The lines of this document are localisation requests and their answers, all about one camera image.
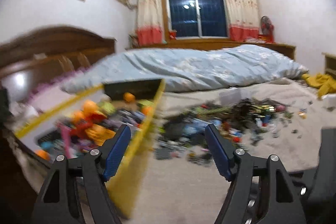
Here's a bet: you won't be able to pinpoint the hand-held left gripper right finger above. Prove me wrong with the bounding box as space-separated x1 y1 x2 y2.
205 124 307 224

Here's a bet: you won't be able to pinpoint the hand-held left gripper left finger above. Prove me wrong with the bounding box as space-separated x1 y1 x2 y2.
31 124 132 224

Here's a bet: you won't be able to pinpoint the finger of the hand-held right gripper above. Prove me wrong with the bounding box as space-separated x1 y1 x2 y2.
290 128 336 203

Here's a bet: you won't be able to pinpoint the yellow black cardboard box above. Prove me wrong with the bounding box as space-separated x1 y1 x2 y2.
14 78 166 219

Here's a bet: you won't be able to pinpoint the pile of building bricks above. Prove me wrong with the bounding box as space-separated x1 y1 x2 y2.
155 98 313 164

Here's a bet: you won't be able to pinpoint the pile of toys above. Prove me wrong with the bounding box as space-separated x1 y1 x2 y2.
34 93 155 161

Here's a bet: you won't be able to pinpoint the white plastic cup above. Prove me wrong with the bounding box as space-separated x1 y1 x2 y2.
322 94 336 109

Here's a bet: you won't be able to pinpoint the clear plastic container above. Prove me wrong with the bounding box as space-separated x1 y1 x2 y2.
219 90 243 106

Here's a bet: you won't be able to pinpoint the yellow fuzzy blanket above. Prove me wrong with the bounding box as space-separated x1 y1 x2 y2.
302 72 336 100

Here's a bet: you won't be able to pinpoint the blue floral duvet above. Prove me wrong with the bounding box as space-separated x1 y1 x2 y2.
60 44 309 94

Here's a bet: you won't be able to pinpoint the beige wooden shelf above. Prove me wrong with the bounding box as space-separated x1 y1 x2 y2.
322 52 336 76

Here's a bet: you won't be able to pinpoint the pink pillow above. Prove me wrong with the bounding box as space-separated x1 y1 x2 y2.
31 80 105 111

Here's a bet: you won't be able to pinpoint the purple cloth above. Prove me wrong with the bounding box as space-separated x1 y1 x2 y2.
29 67 90 98

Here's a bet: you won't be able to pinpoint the white crumpled clothes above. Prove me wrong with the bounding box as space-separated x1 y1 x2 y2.
8 103 37 121

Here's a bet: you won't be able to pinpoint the wooden window cabinet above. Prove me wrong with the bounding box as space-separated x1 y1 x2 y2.
125 39 296 60

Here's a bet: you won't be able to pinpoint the black cloth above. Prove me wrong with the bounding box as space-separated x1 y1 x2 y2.
0 82 13 130

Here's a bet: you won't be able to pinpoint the brown wooden headboard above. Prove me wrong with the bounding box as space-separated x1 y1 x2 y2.
0 26 116 98

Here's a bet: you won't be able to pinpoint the red standing fan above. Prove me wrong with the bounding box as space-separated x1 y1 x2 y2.
260 15 276 43

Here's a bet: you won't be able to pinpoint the wooden framed window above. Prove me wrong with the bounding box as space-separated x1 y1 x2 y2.
160 0 229 39

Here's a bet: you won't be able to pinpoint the cream and red curtain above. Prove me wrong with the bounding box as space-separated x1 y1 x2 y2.
136 0 164 46
219 0 261 42

